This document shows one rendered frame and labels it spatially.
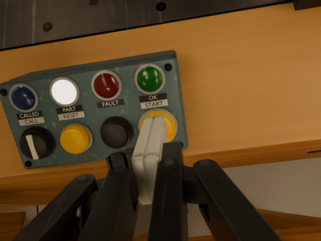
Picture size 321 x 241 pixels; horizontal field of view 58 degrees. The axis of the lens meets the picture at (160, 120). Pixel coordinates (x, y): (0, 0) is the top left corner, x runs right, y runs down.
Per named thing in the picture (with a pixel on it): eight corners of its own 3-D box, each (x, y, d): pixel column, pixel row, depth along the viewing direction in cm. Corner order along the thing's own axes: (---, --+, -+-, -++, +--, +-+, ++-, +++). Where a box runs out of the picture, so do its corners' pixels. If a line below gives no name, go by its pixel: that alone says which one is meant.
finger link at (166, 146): (157, 184, 14) (219, 178, 14) (162, 142, 19) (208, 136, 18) (162, 211, 14) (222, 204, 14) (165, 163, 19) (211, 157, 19)
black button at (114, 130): (133, 143, 25) (131, 148, 23) (106, 146, 25) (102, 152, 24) (128, 116, 24) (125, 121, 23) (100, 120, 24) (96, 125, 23)
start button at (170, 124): (177, 140, 24) (177, 146, 23) (144, 144, 25) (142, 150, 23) (173, 107, 23) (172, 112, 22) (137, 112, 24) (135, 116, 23)
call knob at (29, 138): (57, 153, 25) (51, 160, 24) (28, 157, 26) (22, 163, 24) (48, 126, 24) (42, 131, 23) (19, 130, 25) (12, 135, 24)
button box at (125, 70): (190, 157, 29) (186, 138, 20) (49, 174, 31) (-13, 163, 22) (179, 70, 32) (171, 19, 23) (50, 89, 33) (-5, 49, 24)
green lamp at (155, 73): (165, 91, 23) (164, 84, 22) (138, 95, 23) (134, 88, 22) (163, 70, 24) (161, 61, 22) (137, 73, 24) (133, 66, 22)
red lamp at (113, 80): (123, 97, 23) (118, 91, 22) (96, 101, 24) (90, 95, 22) (121, 76, 24) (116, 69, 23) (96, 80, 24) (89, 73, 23)
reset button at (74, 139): (93, 147, 25) (90, 154, 24) (67, 151, 25) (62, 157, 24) (87, 122, 24) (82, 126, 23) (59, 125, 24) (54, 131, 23)
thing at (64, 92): (81, 103, 24) (74, 97, 22) (56, 107, 24) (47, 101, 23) (80, 82, 24) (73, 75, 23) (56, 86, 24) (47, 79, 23)
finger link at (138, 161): (153, 204, 16) (140, 206, 16) (160, 150, 23) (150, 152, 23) (144, 157, 15) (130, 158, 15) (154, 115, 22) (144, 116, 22)
